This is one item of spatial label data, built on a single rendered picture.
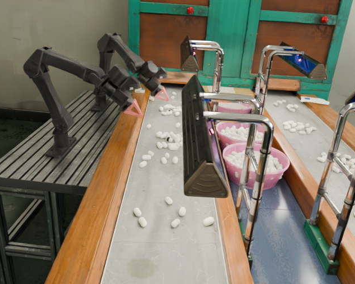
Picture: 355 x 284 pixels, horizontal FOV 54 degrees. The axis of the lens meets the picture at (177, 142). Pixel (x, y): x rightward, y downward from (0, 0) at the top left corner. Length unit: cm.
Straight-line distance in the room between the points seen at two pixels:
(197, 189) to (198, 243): 39
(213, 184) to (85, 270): 41
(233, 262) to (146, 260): 22
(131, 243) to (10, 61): 302
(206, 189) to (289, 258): 55
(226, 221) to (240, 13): 155
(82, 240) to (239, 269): 40
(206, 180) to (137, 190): 61
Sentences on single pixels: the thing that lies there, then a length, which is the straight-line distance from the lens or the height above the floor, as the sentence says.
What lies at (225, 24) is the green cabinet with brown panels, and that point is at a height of 117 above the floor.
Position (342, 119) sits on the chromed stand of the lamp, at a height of 107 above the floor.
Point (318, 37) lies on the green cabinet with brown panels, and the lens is 247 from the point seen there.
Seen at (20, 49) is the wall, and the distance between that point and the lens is 370.
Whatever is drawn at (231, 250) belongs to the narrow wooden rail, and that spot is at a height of 76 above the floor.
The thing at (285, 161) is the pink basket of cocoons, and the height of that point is 76.
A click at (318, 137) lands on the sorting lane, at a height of 74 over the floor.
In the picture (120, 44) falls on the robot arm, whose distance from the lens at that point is 192.
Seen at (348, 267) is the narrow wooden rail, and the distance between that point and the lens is 106.
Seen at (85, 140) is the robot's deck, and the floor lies 67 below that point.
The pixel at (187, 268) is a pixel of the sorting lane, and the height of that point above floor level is 74.
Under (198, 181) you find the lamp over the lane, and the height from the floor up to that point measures 107.
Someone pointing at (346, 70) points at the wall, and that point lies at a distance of 347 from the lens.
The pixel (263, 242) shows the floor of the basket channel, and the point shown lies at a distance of 114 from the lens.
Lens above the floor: 138
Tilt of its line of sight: 24 degrees down
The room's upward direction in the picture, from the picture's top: 4 degrees clockwise
